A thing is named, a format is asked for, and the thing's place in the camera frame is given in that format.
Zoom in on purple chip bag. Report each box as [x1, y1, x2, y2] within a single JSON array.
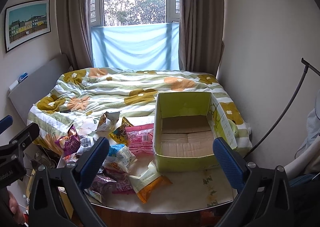
[[55, 125, 81, 158]]

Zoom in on floral bed quilt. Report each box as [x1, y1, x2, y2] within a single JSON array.
[[27, 68, 252, 154]]

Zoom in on left brown curtain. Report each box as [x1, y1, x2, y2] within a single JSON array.
[[56, 0, 93, 69]]

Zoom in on light blue window cloth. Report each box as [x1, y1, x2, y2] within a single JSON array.
[[91, 23, 179, 71]]

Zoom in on yellow chocolate snack bag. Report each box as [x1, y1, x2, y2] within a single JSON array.
[[109, 117, 133, 145]]

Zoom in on silver chip bag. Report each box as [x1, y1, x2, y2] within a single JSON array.
[[96, 112, 120, 132]]

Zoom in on grey headboard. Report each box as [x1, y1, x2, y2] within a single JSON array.
[[8, 54, 70, 123]]

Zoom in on blue item on headboard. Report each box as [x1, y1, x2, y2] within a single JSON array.
[[18, 73, 29, 83]]

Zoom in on silver barcode snack bag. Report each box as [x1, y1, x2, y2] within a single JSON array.
[[76, 136, 97, 156]]

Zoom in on black cable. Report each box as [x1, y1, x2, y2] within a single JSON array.
[[246, 57, 320, 159]]

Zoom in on blue white snack bag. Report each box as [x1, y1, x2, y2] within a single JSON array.
[[103, 144, 137, 173]]

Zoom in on white orange snack bag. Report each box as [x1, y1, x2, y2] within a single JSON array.
[[128, 161, 172, 204]]

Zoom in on pink striped snack bag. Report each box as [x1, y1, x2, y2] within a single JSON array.
[[125, 124, 154, 156]]

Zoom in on right brown curtain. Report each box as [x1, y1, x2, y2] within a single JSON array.
[[179, 0, 225, 75]]

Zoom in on pink magenta flat packet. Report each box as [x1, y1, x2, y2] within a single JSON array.
[[90, 174, 134, 194]]

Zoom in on framed houses picture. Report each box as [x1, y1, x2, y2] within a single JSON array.
[[4, 0, 51, 52]]

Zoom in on brown curtain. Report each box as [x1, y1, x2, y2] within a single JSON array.
[[179, 0, 225, 75], [56, 0, 93, 69]]

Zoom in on green cardboard box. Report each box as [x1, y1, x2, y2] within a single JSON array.
[[153, 92, 237, 172]]

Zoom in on person's left hand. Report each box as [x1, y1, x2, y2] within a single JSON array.
[[8, 191, 25, 225]]

